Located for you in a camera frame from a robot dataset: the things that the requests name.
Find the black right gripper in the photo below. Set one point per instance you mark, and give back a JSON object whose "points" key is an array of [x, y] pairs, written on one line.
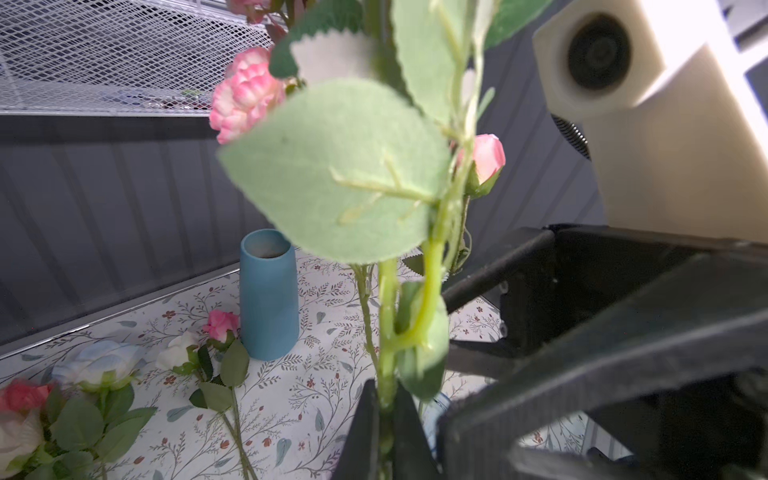
{"points": [[600, 316]]}

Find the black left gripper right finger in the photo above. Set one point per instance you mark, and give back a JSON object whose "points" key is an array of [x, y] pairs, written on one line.
{"points": [[412, 458]]}

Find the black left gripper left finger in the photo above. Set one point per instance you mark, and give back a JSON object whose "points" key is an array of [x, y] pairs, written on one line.
{"points": [[360, 454]]}

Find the light pink rose stem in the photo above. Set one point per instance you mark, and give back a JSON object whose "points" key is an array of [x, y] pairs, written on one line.
{"points": [[488, 161]]}

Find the white blue carnation stem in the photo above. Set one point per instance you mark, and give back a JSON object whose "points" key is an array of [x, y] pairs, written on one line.
{"points": [[370, 162]]}

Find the pink carnation flower stem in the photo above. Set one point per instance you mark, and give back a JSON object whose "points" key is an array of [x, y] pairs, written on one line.
{"points": [[247, 94]]}

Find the teal cylindrical vase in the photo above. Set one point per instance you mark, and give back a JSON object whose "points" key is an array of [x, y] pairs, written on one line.
{"points": [[269, 299]]}

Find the bunch of lying flowers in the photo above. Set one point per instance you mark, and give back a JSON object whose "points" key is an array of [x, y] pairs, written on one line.
{"points": [[84, 419]]}

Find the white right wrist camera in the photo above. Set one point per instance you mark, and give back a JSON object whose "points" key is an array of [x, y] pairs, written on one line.
{"points": [[675, 133]]}

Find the white wire wall basket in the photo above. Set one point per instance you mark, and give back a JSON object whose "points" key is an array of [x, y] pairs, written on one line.
{"points": [[118, 58]]}

